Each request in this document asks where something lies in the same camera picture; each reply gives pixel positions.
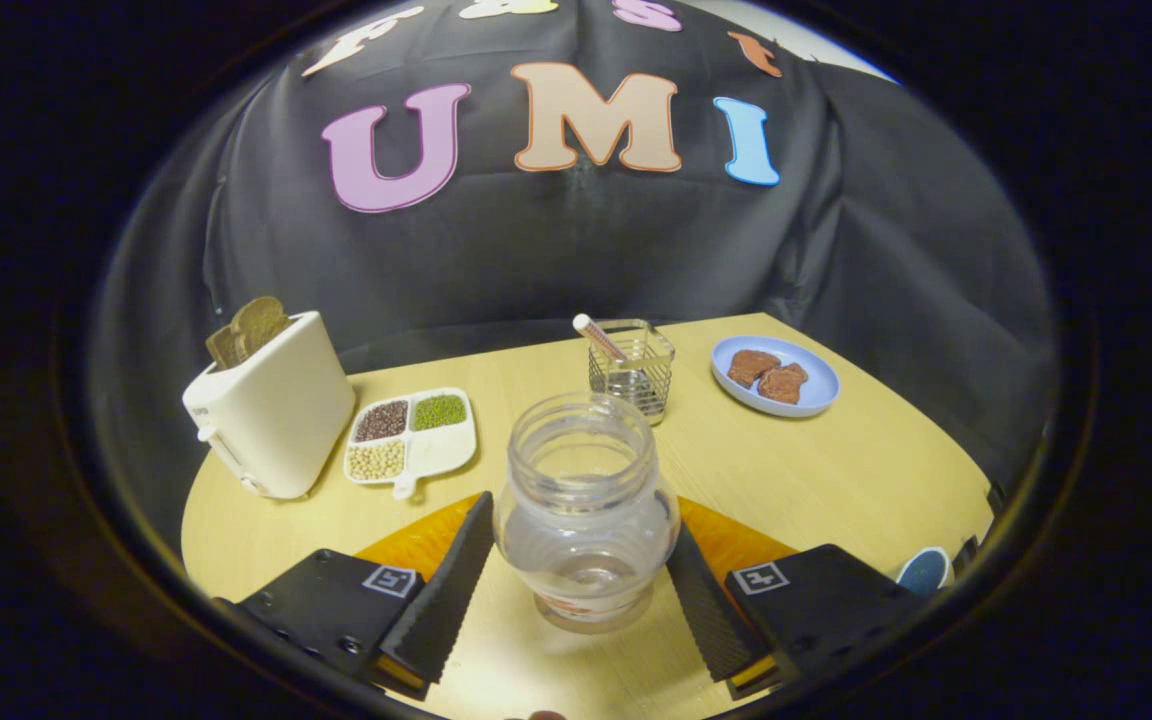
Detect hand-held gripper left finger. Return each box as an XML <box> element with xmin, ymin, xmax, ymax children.
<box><xmin>216</xmin><ymin>489</ymin><xmax>496</xmax><ymax>702</ymax></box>

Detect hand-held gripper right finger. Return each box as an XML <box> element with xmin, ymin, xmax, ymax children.
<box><xmin>665</xmin><ymin>496</ymin><xmax>928</xmax><ymax>700</ymax></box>

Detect clear glass bottle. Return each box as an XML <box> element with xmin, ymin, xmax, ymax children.
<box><xmin>493</xmin><ymin>391</ymin><xmax>683</xmax><ymax>624</ymax></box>

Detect white divided dish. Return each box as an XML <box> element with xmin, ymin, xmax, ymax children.
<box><xmin>342</xmin><ymin>387</ymin><xmax>479</xmax><ymax>502</ymax></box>

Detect pale beans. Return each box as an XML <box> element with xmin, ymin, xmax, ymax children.
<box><xmin>347</xmin><ymin>439</ymin><xmax>407</xmax><ymax>482</ymax></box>

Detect wooden table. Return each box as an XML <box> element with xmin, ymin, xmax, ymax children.
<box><xmin>181</xmin><ymin>312</ymin><xmax>996</xmax><ymax>720</ymax></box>

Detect green beans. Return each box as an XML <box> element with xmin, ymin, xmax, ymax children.
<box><xmin>412</xmin><ymin>393</ymin><xmax>468</xmax><ymax>433</ymax></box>

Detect dark brown beans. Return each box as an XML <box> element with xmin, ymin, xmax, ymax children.
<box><xmin>355</xmin><ymin>399</ymin><xmax>410</xmax><ymax>444</ymax></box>

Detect ribbed clear glass holder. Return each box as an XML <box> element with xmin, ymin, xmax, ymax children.
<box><xmin>587</xmin><ymin>318</ymin><xmax>677</xmax><ymax>427</ymax></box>

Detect brown meat piece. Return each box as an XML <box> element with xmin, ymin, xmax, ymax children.
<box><xmin>725</xmin><ymin>348</ymin><xmax>783</xmax><ymax>390</ymax></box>
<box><xmin>757</xmin><ymin>362</ymin><xmax>810</xmax><ymax>406</ymax></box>

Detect white toaster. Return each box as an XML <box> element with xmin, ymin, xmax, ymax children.
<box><xmin>181</xmin><ymin>309</ymin><xmax>358</xmax><ymax>502</ymax></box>

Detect light blue plate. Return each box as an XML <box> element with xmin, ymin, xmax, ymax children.
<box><xmin>710</xmin><ymin>334</ymin><xmax>842</xmax><ymax>419</ymax></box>

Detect pink striped straw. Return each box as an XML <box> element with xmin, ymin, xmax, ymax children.
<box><xmin>572</xmin><ymin>313</ymin><xmax>630</xmax><ymax>367</ymax></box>

